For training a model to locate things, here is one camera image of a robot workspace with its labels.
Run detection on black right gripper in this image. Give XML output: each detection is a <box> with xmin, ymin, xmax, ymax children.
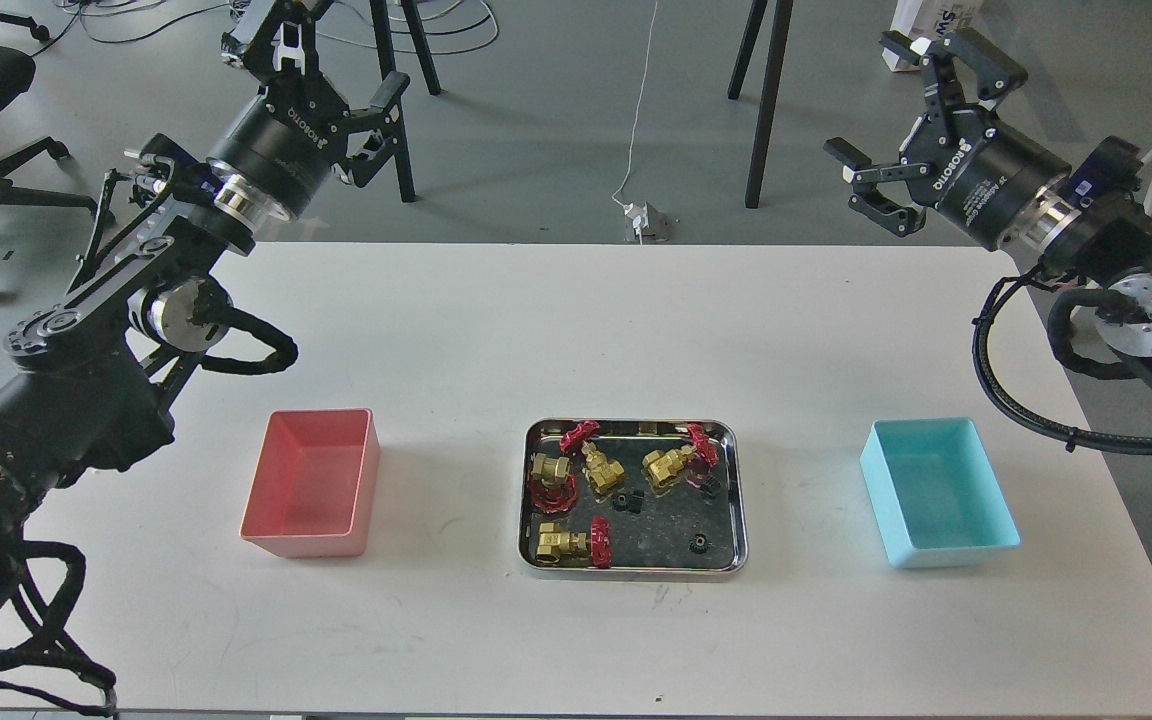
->
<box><xmin>824</xmin><ymin>28</ymin><xmax>1071</xmax><ymax>251</ymax></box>

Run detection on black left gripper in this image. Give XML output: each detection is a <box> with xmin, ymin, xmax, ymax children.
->
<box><xmin>206</xmin><ymin>1</ymin><xmax>393</xmax><ymax>222</ymax></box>

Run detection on brass valve red handle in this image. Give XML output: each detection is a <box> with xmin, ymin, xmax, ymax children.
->
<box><xmin>526</xmin><ymin>452</ymin><xmax>579</xmax><ymax>515</ymax></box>
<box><xmin>535</xmin><ymin>515</ymin><xmax>612</xmax><ymax>569</ymax></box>
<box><xmin>559</xmin><ymin>420</ymin><xmax>627</xmax><ymax>497</ymax></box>
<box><xmin>641</xmin><ymin>420</ymin><xmax>719</xmax><ymax>495</ymax></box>

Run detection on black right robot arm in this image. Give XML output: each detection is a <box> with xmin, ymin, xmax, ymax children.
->
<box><xmin>826</xmin><ymin>28</ymin><xmax>1152</xmax><ymax>456</ymax></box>

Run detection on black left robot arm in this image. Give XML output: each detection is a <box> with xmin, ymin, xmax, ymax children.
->
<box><xmin>0</xmin><ymin>1</ymin><xmax>416</xmax><ymax>717</ymax></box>

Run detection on white cardboard box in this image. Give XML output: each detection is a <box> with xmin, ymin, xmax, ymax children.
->
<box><xmin>890</xmin><ymin>0</ymin><xmax>984</xmax><ymax>41</ymax></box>

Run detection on light blue plastic box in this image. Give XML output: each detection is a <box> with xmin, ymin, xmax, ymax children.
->
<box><xmin>861</xmin><ymin>416</ymin><xmax>1021</xmax><ymax>569</ymax></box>

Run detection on pink plastic box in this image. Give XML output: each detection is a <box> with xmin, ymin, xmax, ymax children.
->
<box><xmin>238</xmin><ymin>407</ymin><xmax>381</xmax><ymax>559</ymax></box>

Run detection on black table leg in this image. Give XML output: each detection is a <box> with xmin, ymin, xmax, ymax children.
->
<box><xmin>369</xmin><ymin>1</ymin><xmax>442</xmax><ymax>202</ymax></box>
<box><xmin>726</xmin><ymin>1</ymin><xmax>795</xmax><ymax>209</ymax></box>

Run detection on white power adapter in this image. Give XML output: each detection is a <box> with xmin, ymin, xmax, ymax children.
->
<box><xmin>623</xmin><ymin>202</ymin><xmax>670</xmax><ymax>245</ymax></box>

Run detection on metal tray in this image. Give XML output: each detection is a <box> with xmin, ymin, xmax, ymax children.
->
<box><xmin>518</xmin><ymin>418</ymin><xmax>748</xmax><ymax>582</ymax></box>

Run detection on black floor cables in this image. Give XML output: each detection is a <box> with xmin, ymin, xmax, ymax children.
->
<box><xmin>0</xmin><ymin>0</ymin><xmax>499</xmax><ymax>56</ymax></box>

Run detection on white cable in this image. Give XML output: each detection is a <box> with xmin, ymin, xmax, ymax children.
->
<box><xmin>612</xmin><ymin>0</ymin><xmax>660</xmax><ymax>211</ymax></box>

